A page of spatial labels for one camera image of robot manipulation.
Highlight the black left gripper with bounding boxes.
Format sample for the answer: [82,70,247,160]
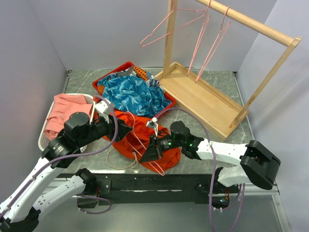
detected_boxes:
[78,112,133,147]

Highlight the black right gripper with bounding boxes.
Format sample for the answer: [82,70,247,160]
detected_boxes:
[140,133,184,163]

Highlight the orange drawstring shorts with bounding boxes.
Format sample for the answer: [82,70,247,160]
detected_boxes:
[113,110,181,173]

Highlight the pink wire hanger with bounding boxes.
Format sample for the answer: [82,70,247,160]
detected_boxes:
[195,6,231,83]
[124,111,165,176]
[140,6,206,48]
[187,0,211,74]

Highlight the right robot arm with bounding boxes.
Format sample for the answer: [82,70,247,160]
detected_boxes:
[140,121,281,193]

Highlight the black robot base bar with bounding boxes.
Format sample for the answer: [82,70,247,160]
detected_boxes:
[57,173,244,210]

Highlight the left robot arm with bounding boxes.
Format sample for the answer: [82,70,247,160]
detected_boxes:
[0,112,132,232]

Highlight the blue leaf-patterned shorts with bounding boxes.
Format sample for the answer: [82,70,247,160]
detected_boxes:
[97,72,171,117]

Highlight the pink garment in basket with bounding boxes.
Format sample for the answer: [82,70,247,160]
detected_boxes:
[43,93,93,140]

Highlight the white perforated laundry basket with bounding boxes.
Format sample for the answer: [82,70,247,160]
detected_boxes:
[38,93,95,151]

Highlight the orange dotted garment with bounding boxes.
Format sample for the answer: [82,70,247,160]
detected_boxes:
[133,65,148,81]

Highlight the navy printed garment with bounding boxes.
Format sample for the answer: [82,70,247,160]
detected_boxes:
[145,75,161,91]

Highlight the wooden clothes rack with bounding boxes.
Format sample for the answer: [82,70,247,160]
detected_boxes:
[157,0,302,140]

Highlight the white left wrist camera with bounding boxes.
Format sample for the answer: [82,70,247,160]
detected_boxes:
[94,100,114,121]

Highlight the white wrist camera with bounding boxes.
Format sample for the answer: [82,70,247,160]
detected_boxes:
[94,100,114,121]
[146,117,159,138]

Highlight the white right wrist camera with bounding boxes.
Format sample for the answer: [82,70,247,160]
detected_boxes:
[146,117,159,138]

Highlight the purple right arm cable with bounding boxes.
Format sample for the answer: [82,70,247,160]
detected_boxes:
[152,108,246,232]

